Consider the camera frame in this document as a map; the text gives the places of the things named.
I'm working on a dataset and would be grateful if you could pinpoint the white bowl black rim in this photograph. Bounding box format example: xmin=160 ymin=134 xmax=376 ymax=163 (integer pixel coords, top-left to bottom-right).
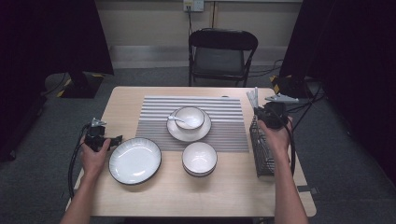
xmin=173 ymin=105 xmax=206 ymax=131
xmin=183 ymin=167 xmax=217 ymax=177
xmin=181 ymin=141 xmax=219 ymax=175

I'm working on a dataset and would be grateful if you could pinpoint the person's left hand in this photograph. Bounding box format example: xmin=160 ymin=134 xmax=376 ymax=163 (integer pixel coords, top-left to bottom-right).
xmin=79 ymin=139 xmax=112 ymax=181

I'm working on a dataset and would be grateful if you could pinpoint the black curtain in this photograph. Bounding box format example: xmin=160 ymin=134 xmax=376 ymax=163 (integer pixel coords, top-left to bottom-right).
xmin=278 ymin=0 xmax=396 ymax=188
xmin=0 ymin=0 xmax=115 ymax=162

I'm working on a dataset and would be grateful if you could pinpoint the left hand-held gripper cable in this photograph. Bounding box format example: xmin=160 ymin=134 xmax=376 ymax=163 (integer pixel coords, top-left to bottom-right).
xmin=68 ymin=124 xmax=92 ymax=199

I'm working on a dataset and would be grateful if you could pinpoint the white ceramic spoon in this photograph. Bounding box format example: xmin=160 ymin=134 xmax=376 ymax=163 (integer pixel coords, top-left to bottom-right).
xmin=167 ymin=115 xmax=190 ymax=124

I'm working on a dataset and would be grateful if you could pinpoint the black wire basket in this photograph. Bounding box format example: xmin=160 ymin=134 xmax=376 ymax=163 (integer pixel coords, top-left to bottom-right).
xmin=249 ymin=115 xmax=276 ymax=178

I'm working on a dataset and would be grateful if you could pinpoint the person's right hand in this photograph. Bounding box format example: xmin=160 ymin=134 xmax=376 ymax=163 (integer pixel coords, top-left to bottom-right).
xmin=257 ymin=116 xmax=294 ymax=160

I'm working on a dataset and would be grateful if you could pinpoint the black stand base yellow tape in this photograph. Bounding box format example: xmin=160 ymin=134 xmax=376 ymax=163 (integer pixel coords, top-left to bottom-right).
xmin=270 ymin=74 xmax=312 ymax=100
xmin=56 ymin=72 xmax=106 ymax=100

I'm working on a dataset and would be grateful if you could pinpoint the grey tape strip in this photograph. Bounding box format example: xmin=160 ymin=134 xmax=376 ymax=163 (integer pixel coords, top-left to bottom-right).
xmin=296 ymin=185 xmax=319 ymax=195

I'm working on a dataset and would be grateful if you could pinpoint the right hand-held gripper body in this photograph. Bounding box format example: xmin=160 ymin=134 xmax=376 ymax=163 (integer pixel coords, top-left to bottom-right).
xmin=260 ymin=92 xmax=300 ymax=130

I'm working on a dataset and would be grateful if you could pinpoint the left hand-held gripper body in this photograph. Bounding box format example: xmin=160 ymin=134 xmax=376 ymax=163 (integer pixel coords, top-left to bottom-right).
xmin=84 ymin=117 xmax=108 ymax=153

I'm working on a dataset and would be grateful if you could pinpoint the black folding chair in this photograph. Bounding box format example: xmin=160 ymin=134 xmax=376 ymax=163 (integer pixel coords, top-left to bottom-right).
xmin=188 ymin=27 xmax=260 ymax=88

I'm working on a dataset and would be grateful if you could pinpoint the white wall socket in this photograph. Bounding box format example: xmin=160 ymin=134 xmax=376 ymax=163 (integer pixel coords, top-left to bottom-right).
xmin=182 ymin=0 xmax=205 ymax=13

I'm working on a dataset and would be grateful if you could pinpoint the grey striped placemat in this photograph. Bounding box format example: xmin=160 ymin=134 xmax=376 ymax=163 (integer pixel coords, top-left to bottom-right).
xmin=135 ymin=95 xmax=250 ymax=152

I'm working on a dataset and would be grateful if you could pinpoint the black power cable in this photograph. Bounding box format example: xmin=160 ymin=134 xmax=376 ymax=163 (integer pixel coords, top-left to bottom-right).
xmin=186 ymin=4 xmax=194 ymax=35

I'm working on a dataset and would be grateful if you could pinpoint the black floor cable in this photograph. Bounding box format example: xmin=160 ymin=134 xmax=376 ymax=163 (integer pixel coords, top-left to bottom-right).
xmin=279 ymin=78 xmax=326 ymax=136
xmin=248 ymin=59 xmax=284 ymax=78

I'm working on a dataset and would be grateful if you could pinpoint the white plate black rim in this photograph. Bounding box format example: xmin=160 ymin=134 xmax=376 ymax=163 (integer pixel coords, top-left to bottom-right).
xmin=165 ymin=106 xmax=213 ymax=143
xmin=107 ymin=136 xmax=163 ymax=186

